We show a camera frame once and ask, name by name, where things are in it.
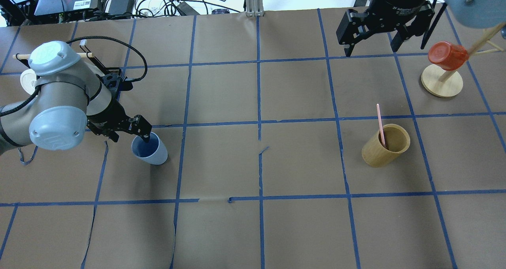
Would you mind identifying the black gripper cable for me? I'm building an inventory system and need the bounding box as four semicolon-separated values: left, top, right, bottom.
65;35;148;82

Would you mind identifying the light blue plastic cup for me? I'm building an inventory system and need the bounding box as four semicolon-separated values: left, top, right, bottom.
131;132;168;165

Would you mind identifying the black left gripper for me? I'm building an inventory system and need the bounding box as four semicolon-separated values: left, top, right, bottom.
87;99;152;143

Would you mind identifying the black wire mug rack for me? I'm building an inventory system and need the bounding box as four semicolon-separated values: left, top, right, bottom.
79;39;122;91

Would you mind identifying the wooden cup tree stand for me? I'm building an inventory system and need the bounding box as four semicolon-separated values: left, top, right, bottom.
421;22;505;98

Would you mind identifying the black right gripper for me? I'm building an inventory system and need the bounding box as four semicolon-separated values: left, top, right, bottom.
336;0;435;57

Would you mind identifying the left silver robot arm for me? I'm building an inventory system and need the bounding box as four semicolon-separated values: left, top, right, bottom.
0;41;152;154

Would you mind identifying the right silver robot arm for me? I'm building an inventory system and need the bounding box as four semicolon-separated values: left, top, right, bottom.
336;0;505;57

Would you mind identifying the aluminium frame post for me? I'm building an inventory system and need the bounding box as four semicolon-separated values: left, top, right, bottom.
244;0;264;17

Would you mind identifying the white mug far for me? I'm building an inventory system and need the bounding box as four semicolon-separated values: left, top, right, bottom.
20;69;38;95

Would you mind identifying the black power brick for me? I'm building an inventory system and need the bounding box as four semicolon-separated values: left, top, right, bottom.
106;0;134;15

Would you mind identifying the bamboo cylinder holder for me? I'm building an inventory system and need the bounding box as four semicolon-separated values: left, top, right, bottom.
361;124;411;168

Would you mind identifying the orange cup on stand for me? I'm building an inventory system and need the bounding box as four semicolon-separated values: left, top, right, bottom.
428;41;470;71

